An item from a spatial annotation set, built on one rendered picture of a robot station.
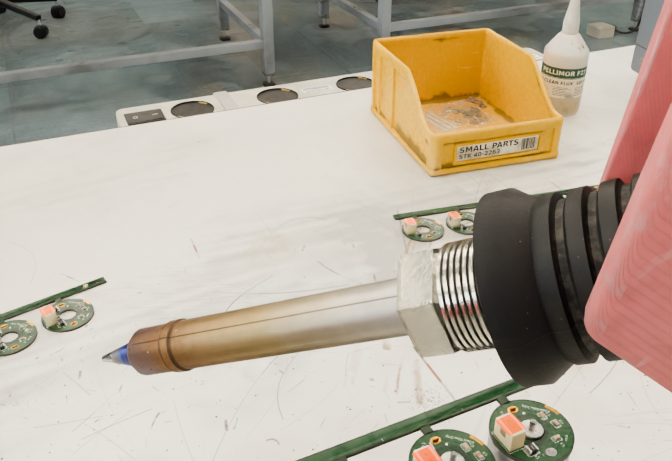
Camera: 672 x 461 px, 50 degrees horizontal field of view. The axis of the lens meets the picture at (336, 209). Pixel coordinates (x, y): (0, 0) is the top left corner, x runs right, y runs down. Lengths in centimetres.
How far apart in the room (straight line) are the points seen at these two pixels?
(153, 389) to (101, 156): 24
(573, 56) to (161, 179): 32
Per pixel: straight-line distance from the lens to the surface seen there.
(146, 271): 41
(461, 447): 22
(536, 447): 23
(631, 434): 33
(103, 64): 256
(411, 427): 23
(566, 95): 59
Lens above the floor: 98
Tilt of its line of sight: 31 degrees down
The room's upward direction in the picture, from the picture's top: straight up
